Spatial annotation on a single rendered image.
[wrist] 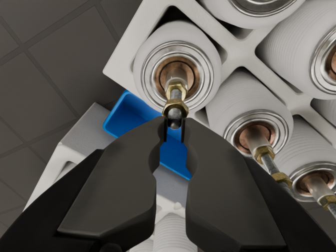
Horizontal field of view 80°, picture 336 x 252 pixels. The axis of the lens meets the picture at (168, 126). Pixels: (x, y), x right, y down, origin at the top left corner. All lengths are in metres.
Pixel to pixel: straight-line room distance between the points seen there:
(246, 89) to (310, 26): 0.09
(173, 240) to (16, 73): 0.52
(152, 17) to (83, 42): 0.26
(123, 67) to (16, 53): 0.34
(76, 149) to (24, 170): 0.42
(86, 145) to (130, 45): 0.22
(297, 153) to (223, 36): 0.18
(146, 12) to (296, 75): 0.18
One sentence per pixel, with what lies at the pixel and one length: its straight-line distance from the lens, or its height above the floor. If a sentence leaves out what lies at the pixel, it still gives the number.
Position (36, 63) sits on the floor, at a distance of 0.57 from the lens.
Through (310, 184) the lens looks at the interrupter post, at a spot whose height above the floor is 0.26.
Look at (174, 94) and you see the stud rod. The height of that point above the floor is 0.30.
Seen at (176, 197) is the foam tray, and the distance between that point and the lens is 0.46.
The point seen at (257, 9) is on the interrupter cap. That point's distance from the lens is 0.21.
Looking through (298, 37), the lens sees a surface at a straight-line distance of 0.26.
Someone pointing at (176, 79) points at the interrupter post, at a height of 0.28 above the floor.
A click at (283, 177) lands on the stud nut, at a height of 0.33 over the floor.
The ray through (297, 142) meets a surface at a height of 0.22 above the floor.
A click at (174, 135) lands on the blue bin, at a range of 0.55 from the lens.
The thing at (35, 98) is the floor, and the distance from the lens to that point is 0.62.
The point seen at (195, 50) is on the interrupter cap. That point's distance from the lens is 0.21.
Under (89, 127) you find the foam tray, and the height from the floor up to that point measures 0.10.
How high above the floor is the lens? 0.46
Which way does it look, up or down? 59 degrees down
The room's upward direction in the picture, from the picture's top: 174 degrees counter-clockwise
